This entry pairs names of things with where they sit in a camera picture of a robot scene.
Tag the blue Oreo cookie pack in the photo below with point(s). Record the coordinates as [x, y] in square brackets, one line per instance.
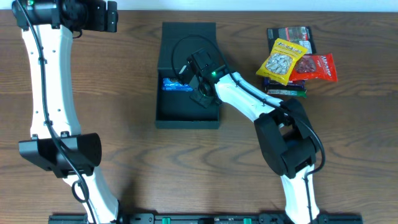
[172, 84]

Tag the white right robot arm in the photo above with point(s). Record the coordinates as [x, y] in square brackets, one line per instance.
[287, 140]

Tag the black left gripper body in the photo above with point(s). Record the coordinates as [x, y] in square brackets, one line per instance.
[112, 16]

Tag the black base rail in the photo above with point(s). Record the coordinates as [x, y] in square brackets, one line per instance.
[263, 218]

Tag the red snack bag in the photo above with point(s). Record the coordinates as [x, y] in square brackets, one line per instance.
[313, 66]

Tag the black transparent snack bag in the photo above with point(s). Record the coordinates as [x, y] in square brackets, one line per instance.
[301, 35]

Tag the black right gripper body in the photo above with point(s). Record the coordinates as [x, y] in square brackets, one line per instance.
[185, 74]

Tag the green and white candy bar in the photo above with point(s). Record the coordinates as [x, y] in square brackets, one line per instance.
[297, 93]

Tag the black gift box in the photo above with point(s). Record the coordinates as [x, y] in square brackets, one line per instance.
[175, 109]

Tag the yellow sunflower seed bag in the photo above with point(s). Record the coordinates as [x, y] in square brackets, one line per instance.
[281, 61]

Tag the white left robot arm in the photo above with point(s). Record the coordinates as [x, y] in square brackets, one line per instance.
[56, 142]

